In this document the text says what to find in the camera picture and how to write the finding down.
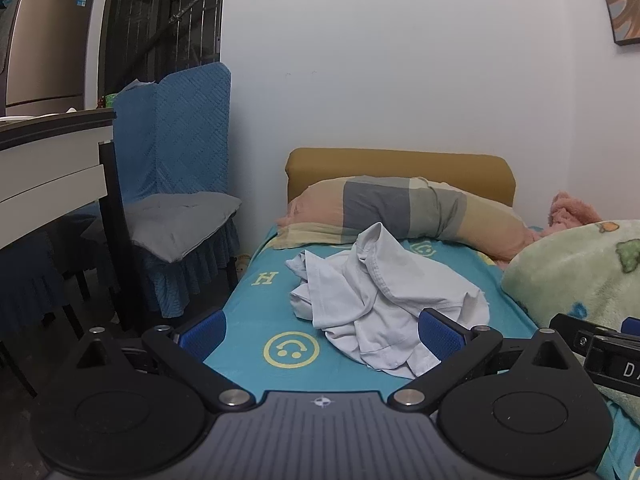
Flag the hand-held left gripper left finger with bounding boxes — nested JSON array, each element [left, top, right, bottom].
[[75, 307, 256, 413]]

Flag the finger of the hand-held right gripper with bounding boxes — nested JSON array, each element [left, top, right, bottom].
[[549, 312, 621, 356]]

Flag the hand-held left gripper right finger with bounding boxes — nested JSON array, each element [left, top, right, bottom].
[[387, 309, 576, 413]]

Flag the white shirt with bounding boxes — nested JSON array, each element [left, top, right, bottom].
[[285, 222, 491, 380]]

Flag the teal printed bedsheet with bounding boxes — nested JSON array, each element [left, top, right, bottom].
[[202, 225, 640, 480]]

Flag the green printed fleece blanket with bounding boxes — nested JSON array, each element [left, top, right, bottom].
[[501, 220, 640, 411]]

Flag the grey seat cushion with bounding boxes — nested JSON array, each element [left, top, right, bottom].
[[122, 192, 243, 264]]

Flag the pink fluffy cloth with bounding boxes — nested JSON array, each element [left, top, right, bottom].
[[542, 191, 606, 241]]

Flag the checked pastel pillow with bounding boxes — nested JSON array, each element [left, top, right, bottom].
[[275, 176, 543, 261]]

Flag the mustard bed headboard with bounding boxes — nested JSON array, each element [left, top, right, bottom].
[[286, 148, 516, 208]]

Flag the white dining table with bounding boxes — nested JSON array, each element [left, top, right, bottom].
[[0, 107, 146, 336]]

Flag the dark window with grille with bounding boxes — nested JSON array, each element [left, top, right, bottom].
[[102, 0, 226, 96]]

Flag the framed wall picture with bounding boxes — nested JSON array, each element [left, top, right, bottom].
[[592, 0, 640, 48]]

